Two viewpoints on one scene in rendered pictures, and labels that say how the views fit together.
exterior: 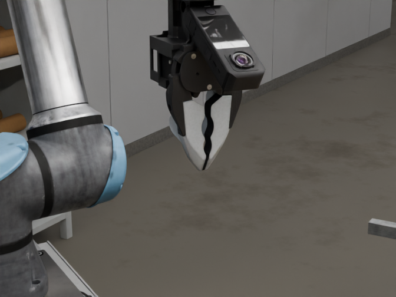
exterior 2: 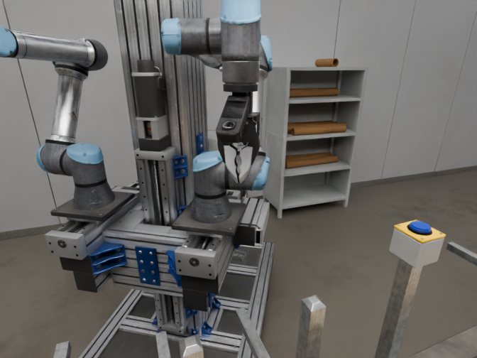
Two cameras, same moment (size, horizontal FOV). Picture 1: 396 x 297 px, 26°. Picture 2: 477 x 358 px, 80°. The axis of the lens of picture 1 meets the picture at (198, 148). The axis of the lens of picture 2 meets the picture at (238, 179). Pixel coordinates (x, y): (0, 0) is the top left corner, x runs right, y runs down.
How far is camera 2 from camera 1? 0.63 m
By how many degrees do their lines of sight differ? 38
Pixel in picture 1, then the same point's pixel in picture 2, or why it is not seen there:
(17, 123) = (334, 159)
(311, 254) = not seen: hidden behind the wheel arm
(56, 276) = (236, 214)
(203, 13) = (232, 99)
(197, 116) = (232, 155)
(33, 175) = (221, 170)
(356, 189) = not seen: outside the picture
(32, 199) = (218, 180)
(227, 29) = (238, 108)
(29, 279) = (215, 212)
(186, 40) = not seen: hidden behind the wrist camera
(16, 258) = (211, 202)
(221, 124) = (246, 161)
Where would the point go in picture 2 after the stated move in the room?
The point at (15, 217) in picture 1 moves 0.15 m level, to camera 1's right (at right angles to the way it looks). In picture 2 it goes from (211, 185) to (245, 198)
